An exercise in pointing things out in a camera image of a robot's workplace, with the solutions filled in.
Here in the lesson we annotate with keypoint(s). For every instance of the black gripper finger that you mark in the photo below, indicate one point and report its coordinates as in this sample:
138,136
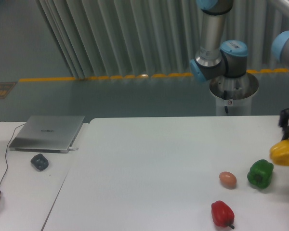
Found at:
285,129

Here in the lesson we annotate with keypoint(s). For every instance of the yellow bell pepper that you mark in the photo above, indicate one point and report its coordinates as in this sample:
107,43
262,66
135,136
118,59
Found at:
279,153

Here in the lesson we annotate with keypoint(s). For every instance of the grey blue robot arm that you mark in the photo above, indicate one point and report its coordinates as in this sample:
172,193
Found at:
225,64

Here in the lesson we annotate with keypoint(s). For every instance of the green bell pepper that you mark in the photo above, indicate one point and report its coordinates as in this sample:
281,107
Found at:
260,174

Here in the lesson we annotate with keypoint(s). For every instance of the red bell pepper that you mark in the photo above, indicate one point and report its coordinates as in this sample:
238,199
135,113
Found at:
222,215

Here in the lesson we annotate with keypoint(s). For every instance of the brown egg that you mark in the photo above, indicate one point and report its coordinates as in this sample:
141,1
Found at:
228,179

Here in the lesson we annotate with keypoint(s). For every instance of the pale pleated curtain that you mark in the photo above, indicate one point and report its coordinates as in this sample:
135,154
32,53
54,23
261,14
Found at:
133,37

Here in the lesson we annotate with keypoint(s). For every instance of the white usb dongle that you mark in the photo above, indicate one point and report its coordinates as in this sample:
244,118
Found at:
73,148

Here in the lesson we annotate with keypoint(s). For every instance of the silver closed laptop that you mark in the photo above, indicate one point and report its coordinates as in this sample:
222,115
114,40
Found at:
49,134

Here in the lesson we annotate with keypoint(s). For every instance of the small black plastic part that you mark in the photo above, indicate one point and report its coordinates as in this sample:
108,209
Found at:
40,162

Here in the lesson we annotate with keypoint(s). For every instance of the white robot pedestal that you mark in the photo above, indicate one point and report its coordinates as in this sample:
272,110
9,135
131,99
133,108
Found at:
233,96

